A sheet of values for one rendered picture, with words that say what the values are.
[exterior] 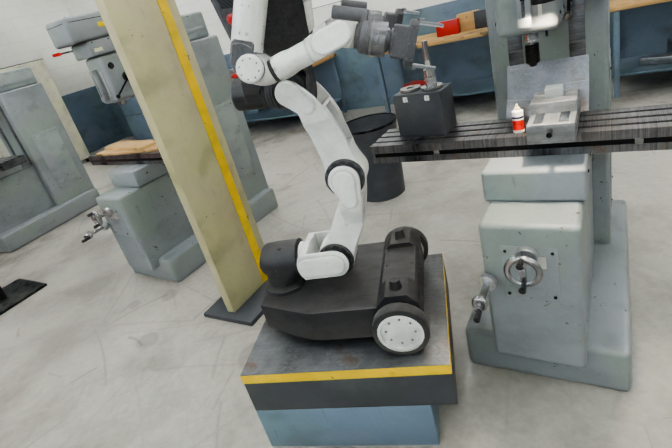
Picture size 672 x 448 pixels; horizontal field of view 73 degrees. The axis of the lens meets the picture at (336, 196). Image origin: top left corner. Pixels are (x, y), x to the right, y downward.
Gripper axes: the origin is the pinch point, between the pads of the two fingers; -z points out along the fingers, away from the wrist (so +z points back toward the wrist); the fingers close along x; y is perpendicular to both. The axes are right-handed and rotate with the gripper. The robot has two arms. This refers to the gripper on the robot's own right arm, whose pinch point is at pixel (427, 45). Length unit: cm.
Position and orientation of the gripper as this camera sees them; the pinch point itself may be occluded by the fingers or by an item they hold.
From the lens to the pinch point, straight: 127.4
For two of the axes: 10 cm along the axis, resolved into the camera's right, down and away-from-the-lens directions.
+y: 1.4, -3.3, 9.3
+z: -9.8, -1.7, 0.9
